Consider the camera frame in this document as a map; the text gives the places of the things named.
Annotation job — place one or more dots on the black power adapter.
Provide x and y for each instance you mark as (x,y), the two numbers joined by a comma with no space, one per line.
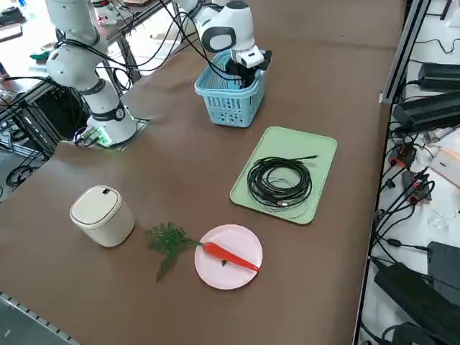
(440,75)
(445,269)
(427,111)
(409,294)

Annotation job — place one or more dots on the aluminium table frame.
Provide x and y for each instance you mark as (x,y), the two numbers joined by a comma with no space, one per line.
(36,133)

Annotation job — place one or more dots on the green plastic tray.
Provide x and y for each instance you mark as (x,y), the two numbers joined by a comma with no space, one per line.
(298,143)

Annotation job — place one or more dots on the white and pink box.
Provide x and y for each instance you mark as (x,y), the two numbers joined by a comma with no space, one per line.
(445,163)

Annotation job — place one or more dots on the aluminium profile post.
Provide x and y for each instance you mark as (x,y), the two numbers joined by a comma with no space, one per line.
(402,54)

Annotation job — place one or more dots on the cream mini trash bin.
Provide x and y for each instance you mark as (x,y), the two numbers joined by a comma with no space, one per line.
(104,223)

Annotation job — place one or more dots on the red and black connector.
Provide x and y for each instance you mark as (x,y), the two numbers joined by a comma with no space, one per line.
(402,154)
(418,190)

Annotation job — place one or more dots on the grey metal rail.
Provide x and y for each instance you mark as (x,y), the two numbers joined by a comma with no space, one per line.
(21,316)

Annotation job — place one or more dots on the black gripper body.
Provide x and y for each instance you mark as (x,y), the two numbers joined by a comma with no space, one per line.
(244,71)

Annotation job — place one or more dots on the pink round plate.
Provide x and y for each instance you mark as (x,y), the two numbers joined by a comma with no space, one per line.
(230,280)

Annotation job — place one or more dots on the blue plastic slotted basket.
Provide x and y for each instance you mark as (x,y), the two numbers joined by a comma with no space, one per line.
(230,96)

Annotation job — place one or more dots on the toy carrot with green leaves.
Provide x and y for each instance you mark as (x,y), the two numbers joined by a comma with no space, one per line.
(219,251)

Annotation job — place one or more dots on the small green object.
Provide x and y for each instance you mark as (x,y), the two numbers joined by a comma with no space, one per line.
(39,55)

